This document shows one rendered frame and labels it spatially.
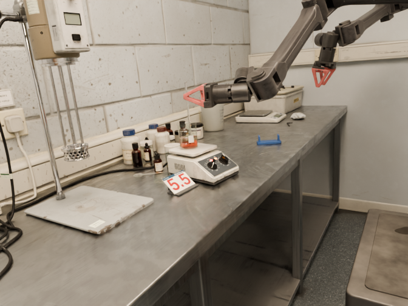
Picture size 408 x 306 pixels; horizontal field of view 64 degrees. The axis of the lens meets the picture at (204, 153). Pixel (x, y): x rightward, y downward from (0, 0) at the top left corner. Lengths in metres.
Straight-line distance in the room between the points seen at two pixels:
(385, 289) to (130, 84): 1.21
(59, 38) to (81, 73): 0.51
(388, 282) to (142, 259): 0.87
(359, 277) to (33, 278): 1.00
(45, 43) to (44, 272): 0.49
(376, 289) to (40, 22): 1.20
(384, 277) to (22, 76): 1.34
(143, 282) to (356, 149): 2.03
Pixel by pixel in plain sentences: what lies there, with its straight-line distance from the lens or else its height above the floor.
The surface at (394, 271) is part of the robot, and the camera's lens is 1.36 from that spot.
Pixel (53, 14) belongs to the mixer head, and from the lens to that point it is 0.83.
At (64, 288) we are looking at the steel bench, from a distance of 0.66.
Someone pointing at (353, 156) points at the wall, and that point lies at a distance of 2.48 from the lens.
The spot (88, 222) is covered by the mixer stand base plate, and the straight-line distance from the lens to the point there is 0.85.
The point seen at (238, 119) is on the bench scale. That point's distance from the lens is 1.91.
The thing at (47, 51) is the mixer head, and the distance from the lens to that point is 0.85.
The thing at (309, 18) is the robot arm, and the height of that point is 1.21.
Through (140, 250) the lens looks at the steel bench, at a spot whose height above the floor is 0.75.
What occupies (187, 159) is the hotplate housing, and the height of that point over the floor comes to 0.82.
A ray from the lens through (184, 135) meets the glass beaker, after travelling 1.04.
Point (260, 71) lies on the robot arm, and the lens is 0.95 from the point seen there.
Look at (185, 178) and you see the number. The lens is 0.99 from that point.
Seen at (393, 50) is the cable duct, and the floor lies 1.08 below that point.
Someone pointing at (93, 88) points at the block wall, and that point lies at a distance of 1.35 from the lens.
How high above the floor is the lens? 1.10
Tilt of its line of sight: 15 degrees down
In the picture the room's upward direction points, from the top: 5 degrees counter-clockwise
